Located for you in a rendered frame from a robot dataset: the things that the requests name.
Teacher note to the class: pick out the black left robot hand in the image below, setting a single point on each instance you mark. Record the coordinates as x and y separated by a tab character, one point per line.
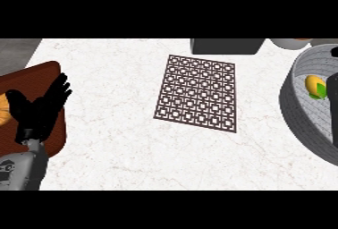
42	108

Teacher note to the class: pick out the brown wooden cutting board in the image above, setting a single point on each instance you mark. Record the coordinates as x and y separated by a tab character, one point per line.
35	77

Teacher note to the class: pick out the dark grey appliance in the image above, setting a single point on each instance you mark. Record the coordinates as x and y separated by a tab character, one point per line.
225	46

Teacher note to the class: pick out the grey wicker basket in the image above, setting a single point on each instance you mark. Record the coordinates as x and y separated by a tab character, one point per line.
299	119

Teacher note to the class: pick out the yellow lemon with green leaf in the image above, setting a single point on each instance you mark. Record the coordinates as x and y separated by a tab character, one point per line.
313	83

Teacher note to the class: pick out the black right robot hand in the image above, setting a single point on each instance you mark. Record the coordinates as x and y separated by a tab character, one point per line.
334	113

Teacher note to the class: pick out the brown patterned placemat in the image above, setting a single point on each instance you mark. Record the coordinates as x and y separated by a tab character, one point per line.
197	92

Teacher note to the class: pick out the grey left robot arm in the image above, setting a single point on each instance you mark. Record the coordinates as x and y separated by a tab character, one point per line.
20	170

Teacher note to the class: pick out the pale grey round pot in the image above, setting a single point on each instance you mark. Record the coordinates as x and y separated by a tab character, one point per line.
288	43

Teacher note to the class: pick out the orange bread loaf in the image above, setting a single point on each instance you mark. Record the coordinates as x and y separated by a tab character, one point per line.
4	108

